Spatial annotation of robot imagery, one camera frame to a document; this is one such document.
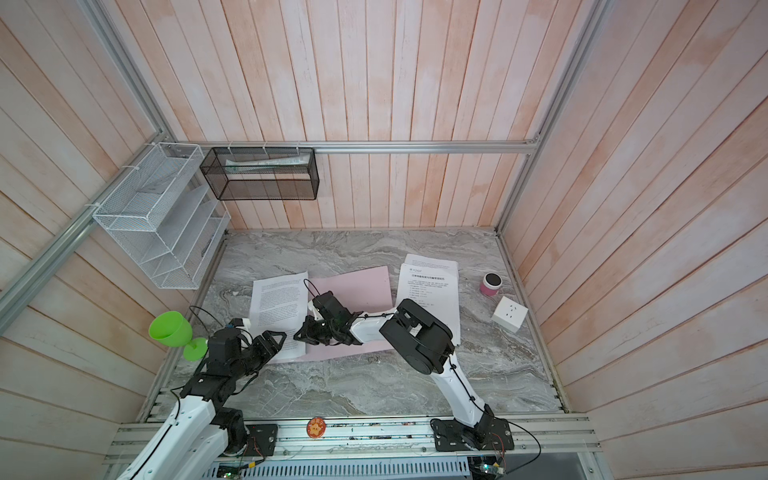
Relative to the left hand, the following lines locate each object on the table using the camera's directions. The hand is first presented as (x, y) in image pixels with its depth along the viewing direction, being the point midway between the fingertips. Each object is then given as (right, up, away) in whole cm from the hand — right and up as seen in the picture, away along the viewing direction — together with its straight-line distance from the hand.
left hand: (281, 345), depth 84 cm
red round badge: (+12, -19, -8) cm, 24 cm away
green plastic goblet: (-30, +6, -3) cm, 30 cm away
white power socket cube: (+70, +7, +9) cm, 71 cm away
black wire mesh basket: (-14, +56, +21) cm, 61 cm away
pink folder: (+22, +14, +14) cm, 30 cm away
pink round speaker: (+66, +17, +15) cm, 70 cm away
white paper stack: (+47, +16, +20) cm, 53 cm away
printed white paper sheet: (-4, +10, +13) cm, 17 cm away
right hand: (+2, +1, +5) cm, 5 cm away
